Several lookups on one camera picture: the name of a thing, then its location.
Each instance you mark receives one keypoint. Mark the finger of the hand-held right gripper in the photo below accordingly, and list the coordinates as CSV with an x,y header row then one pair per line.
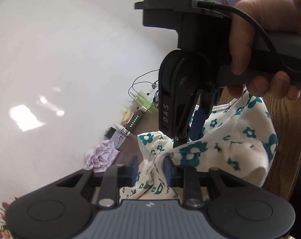
x,y
199,123
182,132

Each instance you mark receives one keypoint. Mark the white power strip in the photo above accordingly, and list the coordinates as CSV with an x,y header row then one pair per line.
x,y
146,106

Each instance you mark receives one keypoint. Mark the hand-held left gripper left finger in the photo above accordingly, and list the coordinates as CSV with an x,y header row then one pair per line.
x,y
133,171

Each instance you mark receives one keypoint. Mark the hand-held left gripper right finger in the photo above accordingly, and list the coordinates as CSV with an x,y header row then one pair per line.
x,y
166,170

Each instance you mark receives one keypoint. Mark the white spray bottle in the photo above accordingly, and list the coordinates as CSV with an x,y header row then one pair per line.
x,y
123,130

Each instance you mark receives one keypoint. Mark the lilac floral ruffled garment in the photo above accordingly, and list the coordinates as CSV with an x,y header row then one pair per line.
x,y
103,155

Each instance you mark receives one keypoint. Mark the black box with white print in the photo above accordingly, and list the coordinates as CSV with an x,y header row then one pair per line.
x,y
135,121

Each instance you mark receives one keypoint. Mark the yellow snack box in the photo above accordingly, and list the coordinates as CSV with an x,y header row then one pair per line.
x,y
128,114

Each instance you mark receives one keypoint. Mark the green spray bottle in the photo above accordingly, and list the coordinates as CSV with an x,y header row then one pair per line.
x,y
141,98

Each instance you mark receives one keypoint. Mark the white garment with teal flowers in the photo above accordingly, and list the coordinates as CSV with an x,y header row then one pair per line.
x,y
240,142

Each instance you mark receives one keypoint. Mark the person's right hand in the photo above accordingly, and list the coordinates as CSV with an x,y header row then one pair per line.
x,y
272,12

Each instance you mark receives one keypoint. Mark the small black box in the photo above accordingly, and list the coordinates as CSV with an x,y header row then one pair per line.
x,y
110,132

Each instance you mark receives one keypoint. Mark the small illustrated white box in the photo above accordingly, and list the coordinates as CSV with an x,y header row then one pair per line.
x,y
118,137

